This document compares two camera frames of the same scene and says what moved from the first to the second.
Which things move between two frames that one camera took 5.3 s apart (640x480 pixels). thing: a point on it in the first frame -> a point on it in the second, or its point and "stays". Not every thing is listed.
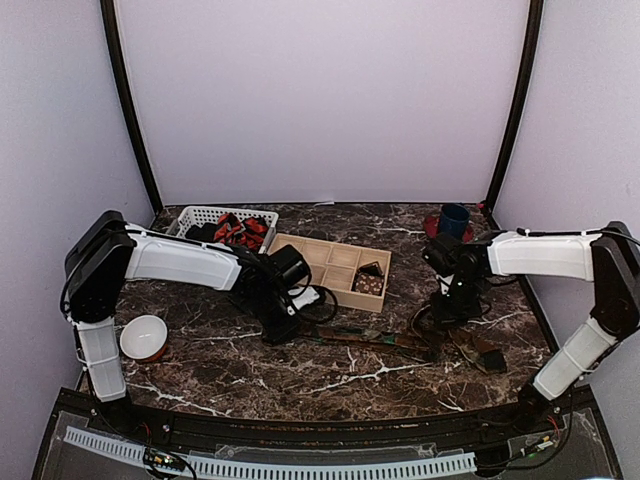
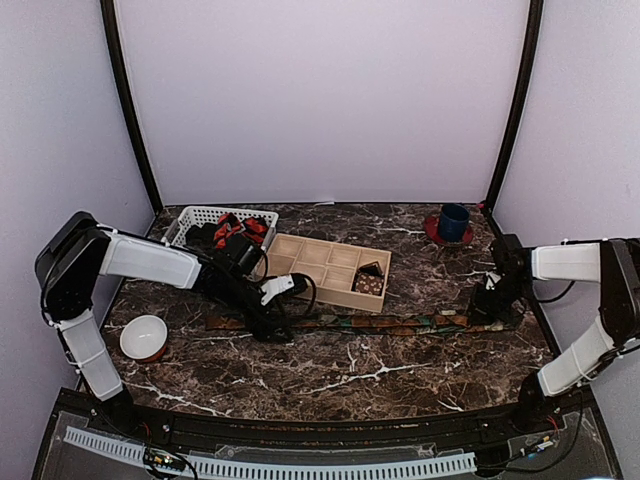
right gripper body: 463,302 -> 498,302
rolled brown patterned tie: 365,282 stays
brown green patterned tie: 471,347 -> 448,319
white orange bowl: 144,337 stays
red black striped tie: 249,231 stays
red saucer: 431,228 stays
